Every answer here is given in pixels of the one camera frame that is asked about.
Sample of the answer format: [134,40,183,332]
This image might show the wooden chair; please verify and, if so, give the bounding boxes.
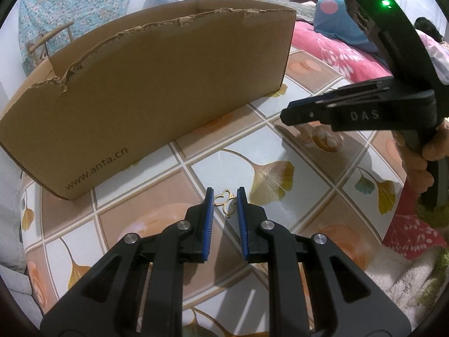
[26,21,74,65]

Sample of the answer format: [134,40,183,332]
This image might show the blue floral cloth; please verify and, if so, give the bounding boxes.
[18,0,129,75]

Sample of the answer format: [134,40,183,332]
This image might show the pink floral blanket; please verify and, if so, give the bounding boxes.
[292,21,392,82]

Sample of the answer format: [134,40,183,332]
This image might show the person right hand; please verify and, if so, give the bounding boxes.
[392,120,449,194]

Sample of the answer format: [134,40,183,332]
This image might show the brown cardboard box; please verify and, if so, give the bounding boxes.
[1,0,296,199]

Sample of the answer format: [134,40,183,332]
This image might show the blue pillow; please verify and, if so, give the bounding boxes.
[313,0,378,53]

